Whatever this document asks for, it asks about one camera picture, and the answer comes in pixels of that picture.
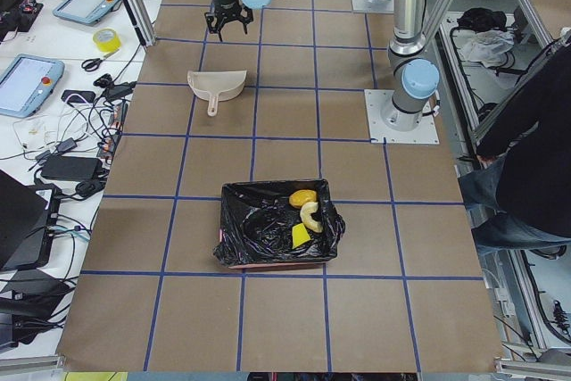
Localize blue teach pendant near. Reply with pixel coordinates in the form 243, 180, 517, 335
1, 54, 65, 118

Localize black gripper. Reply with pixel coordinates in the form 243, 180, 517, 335
204, 0, 253, 36

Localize yellow tape roll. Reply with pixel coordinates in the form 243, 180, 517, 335
92, 28, 121, 53

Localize beige plastic dustpan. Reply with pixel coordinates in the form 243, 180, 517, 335
187, 70, 247, 117

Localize black power adapter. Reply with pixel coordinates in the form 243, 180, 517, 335
40, 156, 103, 181

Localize person in dark clothes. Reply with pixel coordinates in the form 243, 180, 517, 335
459, 46, 570, 255

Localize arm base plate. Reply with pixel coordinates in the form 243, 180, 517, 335
364, 89, 440, 145
352, 0, 394, 14

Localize blue teach pendant far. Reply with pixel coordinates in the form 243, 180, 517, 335
53, 0, 121, 25

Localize crumpled white cloth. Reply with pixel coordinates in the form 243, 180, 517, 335
459, 29, 515, 68

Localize black laptop computer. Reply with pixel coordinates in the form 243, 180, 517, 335
1, 172, 62, 272

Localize orange toy potato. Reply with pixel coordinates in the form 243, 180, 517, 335
288, 189, 318, 209

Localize blue teach pendant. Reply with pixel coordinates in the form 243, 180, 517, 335
53, 0, 121, 25
1, 54, 65, 118

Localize yellow green sponge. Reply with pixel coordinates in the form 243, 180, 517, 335
292, 223, 311, 249

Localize black handled scissors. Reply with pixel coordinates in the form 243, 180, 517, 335
81, 51, 115, 72

